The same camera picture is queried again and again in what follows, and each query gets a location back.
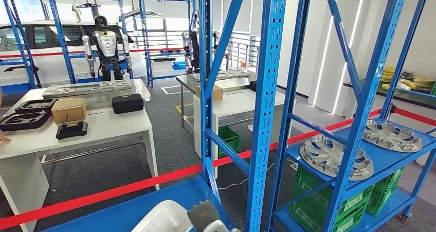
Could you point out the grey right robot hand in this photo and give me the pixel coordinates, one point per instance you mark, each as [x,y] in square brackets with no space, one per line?
[202,213]

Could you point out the white plastic car part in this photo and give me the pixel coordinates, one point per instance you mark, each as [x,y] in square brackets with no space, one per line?
[160,216]

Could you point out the grey metal panel part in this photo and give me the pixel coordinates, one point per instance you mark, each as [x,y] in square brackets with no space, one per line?
[85,89]
[231,75]

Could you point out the green plastic crate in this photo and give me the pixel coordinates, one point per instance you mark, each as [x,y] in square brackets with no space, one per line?
[229,140]
[391,182]
[306,182]
[378,203]
[306,216]

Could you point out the white table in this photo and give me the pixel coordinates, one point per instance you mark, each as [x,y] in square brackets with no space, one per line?
[112,125]
[238,104]

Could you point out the cardboard box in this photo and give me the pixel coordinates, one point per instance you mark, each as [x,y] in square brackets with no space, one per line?
[218,93]
[69,111]

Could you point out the silver wheel hubcap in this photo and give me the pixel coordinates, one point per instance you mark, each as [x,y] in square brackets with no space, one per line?
[391,136]
[320,155]

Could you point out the black hard case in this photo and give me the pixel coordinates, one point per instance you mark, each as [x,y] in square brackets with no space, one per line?
[127,103]
[252,86]

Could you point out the blue storage bin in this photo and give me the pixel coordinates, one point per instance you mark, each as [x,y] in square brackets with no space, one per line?
[178,66]

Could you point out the white storage box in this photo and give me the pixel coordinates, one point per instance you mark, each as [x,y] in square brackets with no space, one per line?
[161,68]

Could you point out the black remote controller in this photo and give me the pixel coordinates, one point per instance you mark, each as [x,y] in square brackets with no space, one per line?
[71,131]

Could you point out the silver black humanoid robot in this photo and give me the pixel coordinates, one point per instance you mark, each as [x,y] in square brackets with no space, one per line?
[195,50]
[107,46]

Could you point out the white metal railing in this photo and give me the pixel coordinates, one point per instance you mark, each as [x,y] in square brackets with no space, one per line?
[252,50]

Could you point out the black foam tray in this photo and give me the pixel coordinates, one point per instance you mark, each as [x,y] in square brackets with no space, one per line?
[34,106]
[24,121]

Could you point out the grey car hood panel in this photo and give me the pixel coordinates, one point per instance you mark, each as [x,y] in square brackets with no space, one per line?
[139,13]

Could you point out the white car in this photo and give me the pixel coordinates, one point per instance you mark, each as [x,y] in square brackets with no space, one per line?
[47,70]

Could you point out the black hanger bar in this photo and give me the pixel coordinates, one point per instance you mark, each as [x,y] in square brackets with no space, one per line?
[88,5]

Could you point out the dark side table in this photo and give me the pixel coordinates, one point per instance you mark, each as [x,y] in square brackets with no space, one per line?
[415,99]

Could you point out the black barrier post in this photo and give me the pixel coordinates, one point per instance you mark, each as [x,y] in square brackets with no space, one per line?
[392,109]

